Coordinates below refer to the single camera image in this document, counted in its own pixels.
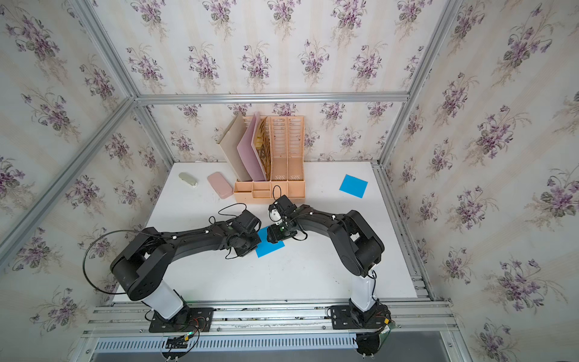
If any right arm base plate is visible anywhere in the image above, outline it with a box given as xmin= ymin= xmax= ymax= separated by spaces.
xmin=328 ymin=303 xmax=392 ymax=330

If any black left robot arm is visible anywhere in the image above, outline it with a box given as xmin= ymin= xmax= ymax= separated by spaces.
xmin=109 ymin=210 xmax=262 ymax=321

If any blue square paper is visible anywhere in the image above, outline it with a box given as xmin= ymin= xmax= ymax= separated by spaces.
xmin=256 ymin=227 xmax=285 ymax=258
xmin=339 ymin=174 xmax=369 ymax=198

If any pink folder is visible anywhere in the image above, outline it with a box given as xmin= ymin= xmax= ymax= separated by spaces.
xmin=237 ymin=113 xmax=266 ymax=182

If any pink pencil case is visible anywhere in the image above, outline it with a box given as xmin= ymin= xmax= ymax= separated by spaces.
xmin=207 ymin=172 xmax=234 ymax=199

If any peach plastic file organizer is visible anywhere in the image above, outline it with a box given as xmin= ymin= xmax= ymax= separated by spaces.
xmin=234 ymin=116 xmax=305 ymax=205

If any grey green eraser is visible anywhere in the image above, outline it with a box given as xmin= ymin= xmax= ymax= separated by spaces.
xmin=179 ymin=172 xmax=198 ymax=188

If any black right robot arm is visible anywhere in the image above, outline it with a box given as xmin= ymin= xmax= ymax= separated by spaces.
xmin=267 ymin=195 xmax=384 ymax=313

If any patterned yellow book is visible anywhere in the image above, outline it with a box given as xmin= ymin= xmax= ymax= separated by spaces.
xmin=253 ymin=119 xmax=271 ymax=180

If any aluminium mounting rail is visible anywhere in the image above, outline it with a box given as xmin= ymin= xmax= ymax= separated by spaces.
xmin=81 ymin=300 xmax=459 ymax=337

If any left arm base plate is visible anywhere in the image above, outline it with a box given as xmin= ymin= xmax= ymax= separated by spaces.
xmin=149 ymin=307 xmax=214 ymax=333

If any beige folder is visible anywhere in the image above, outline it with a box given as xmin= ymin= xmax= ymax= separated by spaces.
xmin=217 ymin=114 xmax=252 ymax=182

